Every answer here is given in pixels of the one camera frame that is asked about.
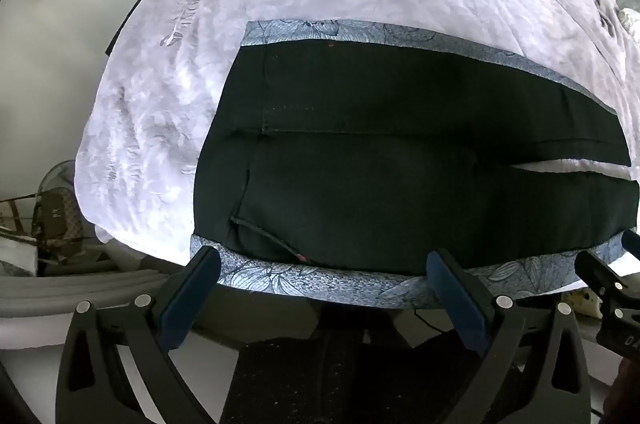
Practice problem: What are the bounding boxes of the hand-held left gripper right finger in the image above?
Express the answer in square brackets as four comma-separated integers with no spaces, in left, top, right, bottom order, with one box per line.
[424,248,593,424]

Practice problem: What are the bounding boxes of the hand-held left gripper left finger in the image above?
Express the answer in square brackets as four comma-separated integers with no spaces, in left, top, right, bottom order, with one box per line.
[55,245,222,424]

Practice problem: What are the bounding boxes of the patterned handbag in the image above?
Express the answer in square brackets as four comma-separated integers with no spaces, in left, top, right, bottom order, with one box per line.
[30,188,97,251]

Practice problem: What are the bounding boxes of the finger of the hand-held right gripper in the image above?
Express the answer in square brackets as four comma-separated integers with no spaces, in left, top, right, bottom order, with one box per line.
[620,228,640,261]
[574,249,628,302]

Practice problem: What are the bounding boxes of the black cable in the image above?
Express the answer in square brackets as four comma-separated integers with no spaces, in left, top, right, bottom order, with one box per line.
[412,310,455,336]

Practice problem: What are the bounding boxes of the blue floral cloth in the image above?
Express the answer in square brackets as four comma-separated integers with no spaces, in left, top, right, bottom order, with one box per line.
[190,18,640,311]

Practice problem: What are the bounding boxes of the black pants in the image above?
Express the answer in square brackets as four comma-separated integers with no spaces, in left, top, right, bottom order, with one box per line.
[192,45,640,277]

